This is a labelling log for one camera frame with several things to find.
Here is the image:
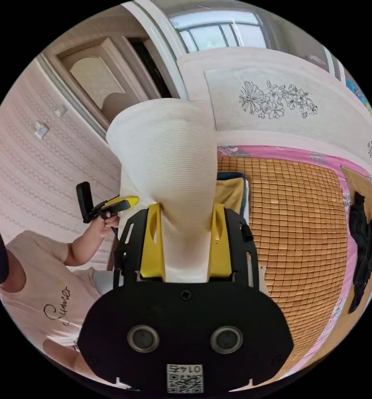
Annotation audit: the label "yellow cushion with blue edge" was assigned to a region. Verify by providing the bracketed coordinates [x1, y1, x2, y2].
[216, 171, 249, 220]

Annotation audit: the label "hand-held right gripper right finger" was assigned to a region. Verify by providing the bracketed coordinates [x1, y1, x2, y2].
[207, 202, 232, 278]

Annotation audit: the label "black garment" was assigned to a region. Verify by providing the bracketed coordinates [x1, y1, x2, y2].
[347, 191, 372, 314]

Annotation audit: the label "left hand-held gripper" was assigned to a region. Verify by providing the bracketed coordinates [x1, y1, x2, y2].
[91, 195, 140, 221]

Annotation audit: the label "window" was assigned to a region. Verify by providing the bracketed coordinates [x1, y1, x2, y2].
[168, 10, 268, 54]

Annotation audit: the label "white long pants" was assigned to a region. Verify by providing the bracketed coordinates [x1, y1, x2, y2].
[106, 98, 270, 297]

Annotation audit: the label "person's right forearm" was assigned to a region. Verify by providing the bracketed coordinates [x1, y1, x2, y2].
[43, 339, 91, 376]

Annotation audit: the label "person's left forearm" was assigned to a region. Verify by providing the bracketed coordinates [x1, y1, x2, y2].
[64, 227, 110, 267]

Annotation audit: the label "wooden door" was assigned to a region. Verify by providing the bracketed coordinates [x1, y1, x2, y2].
[42, 34, 163, 133]

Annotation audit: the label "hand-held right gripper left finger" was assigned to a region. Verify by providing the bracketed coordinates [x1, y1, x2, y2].
[140, 204, 167, 280]

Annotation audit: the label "person's left hand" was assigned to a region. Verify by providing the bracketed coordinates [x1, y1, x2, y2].
[96, 214, 121, 238]

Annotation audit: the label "bed with woven mat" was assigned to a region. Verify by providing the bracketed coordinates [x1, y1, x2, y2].
[176, 47, 372, 386]

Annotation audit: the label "woven mat pillow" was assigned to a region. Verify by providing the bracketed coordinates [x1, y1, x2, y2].
[340, 165, 372, 225]

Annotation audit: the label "person's body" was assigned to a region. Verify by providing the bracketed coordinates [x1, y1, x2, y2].
[0, 193, 115, 353]

